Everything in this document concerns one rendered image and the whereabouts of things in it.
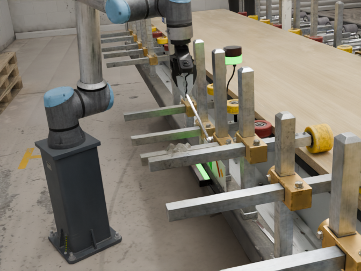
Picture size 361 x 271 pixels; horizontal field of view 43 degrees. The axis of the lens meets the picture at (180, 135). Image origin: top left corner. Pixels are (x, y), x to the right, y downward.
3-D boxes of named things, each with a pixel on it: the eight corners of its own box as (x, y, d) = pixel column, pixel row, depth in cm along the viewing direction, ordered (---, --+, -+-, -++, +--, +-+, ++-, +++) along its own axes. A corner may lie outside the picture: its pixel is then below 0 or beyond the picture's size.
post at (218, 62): (220, 185, 162) (214, 50, 144) (217, 180, 165) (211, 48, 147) (230, 183, 163) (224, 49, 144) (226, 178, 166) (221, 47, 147)
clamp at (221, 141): (223, 160, 150) (222, 146, 148) (211, 144, 163) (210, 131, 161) (239, 157, 151) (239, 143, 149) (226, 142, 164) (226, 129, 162)
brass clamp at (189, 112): (186, 117, 196) (186, 106, 194) (179, 107, 209) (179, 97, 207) (200, 115, 198) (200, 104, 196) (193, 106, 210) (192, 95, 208)
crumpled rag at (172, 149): (166, 156, 147) (166, 149, 146) (163, 148, 153) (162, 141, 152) (193, 151, 149) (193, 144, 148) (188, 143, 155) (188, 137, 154)
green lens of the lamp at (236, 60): (226, 65, 145) (226, 58, 144) (221, 61, 150) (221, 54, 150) (244, 62, 146) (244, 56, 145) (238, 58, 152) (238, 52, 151)
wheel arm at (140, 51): (104, 59, 308) (103, 54, 306) (103, 58, 311) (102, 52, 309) (167, 52, 315) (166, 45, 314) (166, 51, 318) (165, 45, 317)
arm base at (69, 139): (56, 152, 221) (52, 134, 218) (42, 141, 236) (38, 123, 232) (92, 141, 231) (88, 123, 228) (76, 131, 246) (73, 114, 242)
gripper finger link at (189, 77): (190, 93, 172) (189, 69, 168) (194, 97, 167) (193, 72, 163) (182, 94, 171) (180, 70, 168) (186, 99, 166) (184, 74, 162)
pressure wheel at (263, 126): (253, 160, 154) (252, 128, 150) (244, 150, 161) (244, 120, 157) (275, 156, 155) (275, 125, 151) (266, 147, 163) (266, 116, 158)
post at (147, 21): (151, 82, 299) (143, 6, 280) (150, 80, 302) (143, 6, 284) (157, 81, 299) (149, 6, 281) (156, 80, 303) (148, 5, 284)
